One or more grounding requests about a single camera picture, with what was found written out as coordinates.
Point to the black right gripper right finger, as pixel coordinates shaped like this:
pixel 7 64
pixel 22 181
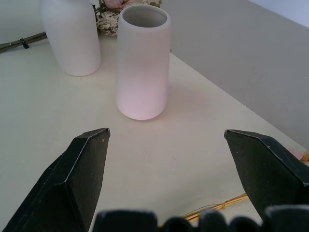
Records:
pixel 263 174

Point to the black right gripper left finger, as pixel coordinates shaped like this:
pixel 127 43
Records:
pixel 65 183

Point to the white cylindrical ceramic vase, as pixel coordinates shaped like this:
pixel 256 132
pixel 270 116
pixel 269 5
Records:
pixel 142 67

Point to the white bottle-shaped ceramic vase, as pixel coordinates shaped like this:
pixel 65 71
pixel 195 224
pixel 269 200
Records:
pixel 72 36

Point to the yellow dried stems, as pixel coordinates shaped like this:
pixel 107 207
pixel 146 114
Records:
pixel 212 206

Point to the pink and cream flower bouquet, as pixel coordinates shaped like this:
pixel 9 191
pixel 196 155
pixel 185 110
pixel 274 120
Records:
pixel 108 21

